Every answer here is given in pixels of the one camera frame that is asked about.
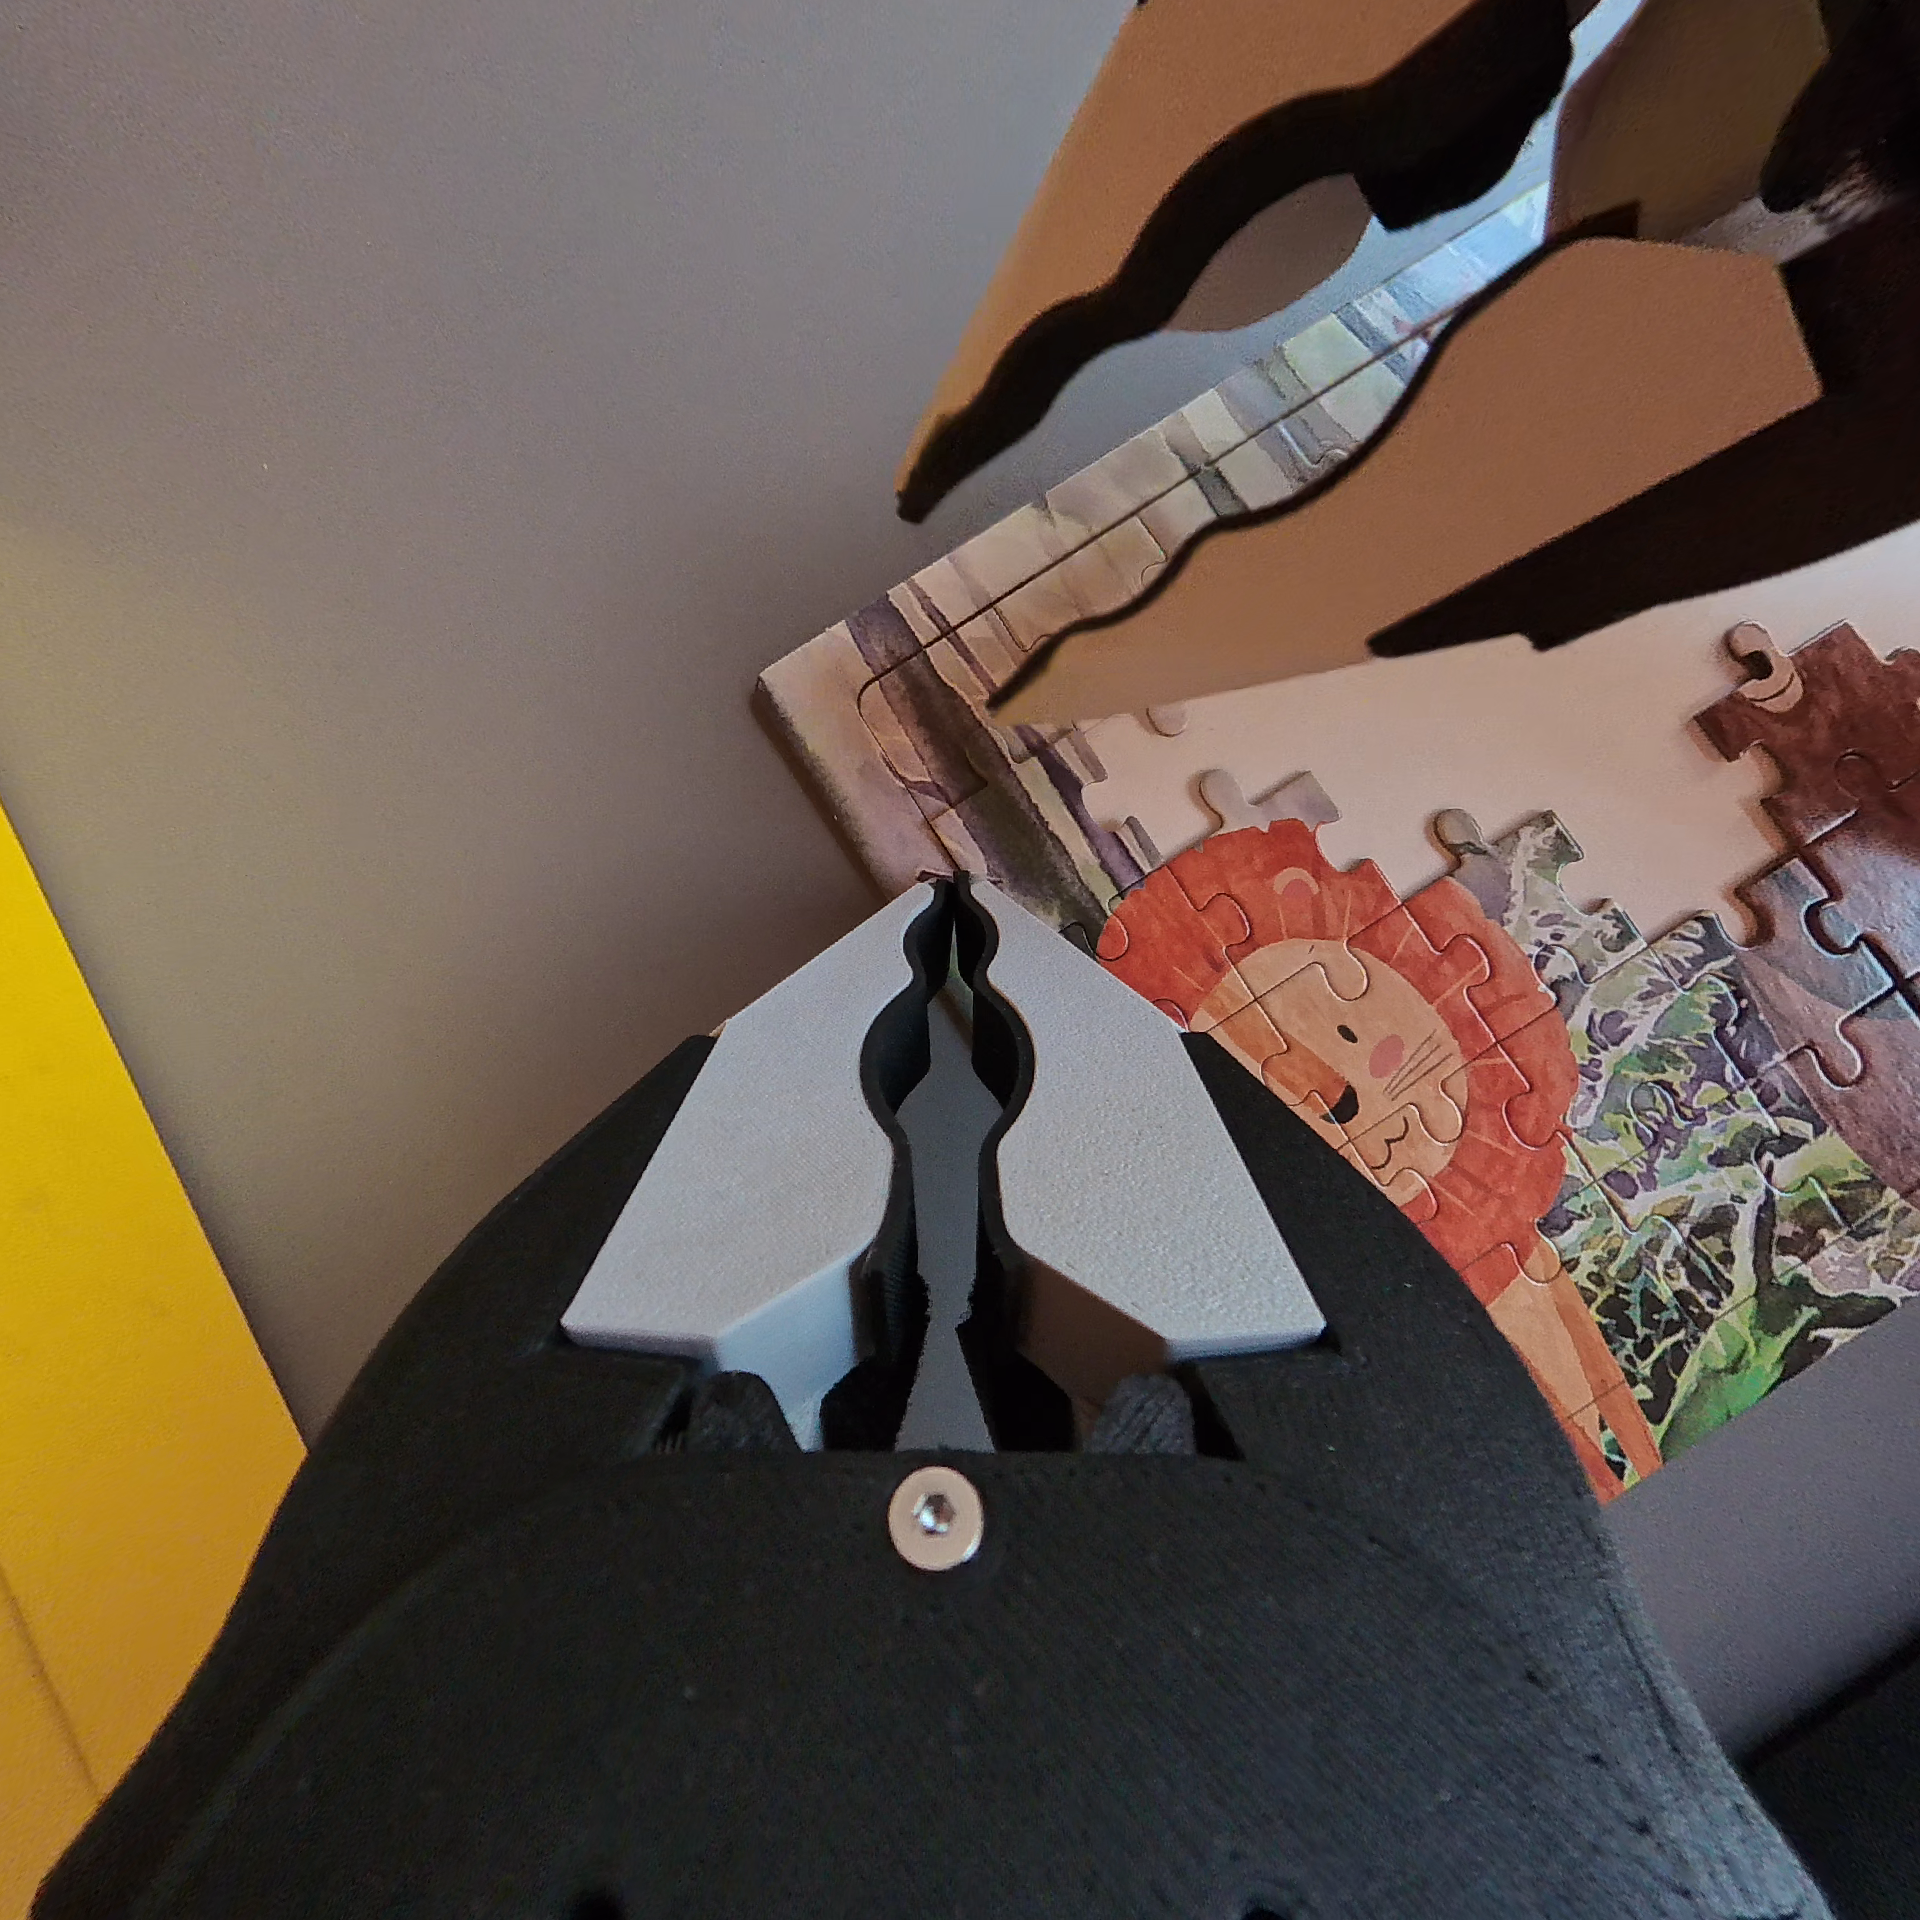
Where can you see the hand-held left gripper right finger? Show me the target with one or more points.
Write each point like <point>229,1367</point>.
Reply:
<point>1156,1200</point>

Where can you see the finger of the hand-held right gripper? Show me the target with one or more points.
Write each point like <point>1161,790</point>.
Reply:
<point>1172,134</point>
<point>1499,481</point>

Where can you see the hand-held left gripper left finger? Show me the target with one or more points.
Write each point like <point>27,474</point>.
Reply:
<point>735,1200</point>

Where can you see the partly assembled jigsaw puzzle board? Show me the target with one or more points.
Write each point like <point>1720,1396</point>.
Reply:
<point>1350,1049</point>

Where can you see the yellow plastic bin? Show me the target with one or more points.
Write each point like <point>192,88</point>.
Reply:
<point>89,1351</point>

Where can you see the grey desk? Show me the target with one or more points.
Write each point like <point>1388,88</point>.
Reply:
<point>448,448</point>

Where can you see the black mesh chair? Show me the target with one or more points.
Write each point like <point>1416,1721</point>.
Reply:
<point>1859,1830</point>

